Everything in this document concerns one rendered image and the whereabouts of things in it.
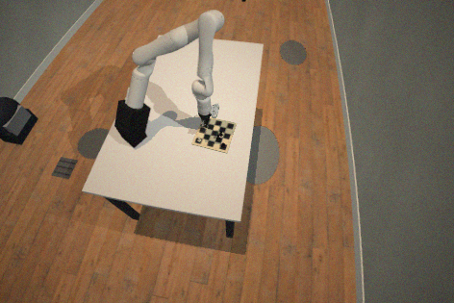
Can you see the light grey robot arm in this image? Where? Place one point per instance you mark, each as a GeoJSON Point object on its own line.
{"type": "Point", "coordinates": [202, 28]}

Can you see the chessboard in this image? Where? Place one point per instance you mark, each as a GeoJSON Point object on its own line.
{"type": "Point", "coordinates": [208, 135]}

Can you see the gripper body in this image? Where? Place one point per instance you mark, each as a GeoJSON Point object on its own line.
{"type": "Point", "coordinates": [204, 116]}

